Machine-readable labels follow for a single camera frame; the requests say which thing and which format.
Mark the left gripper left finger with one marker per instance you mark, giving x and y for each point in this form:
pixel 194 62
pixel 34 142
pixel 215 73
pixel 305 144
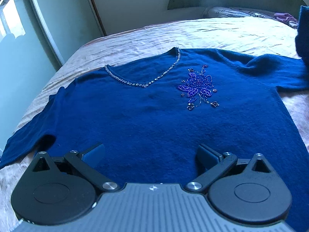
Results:
pixel 83 164

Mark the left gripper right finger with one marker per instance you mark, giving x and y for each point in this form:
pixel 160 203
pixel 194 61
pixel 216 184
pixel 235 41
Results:
pixel 216 166

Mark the blue beaded sweater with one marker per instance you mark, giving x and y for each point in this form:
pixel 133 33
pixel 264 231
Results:
pixel 152 114

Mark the pink bed sheet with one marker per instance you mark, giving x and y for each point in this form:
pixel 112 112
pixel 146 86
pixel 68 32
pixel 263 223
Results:
pixel 249 35

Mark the mirrored wardrobe door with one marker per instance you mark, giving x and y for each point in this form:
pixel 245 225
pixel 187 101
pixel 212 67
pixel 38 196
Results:
pixel 37 38

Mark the patterned pillow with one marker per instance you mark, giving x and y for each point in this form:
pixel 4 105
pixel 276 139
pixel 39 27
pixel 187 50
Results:
pixel 238 12

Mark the purple cloth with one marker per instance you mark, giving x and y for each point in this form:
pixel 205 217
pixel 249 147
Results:
pixel 284 17

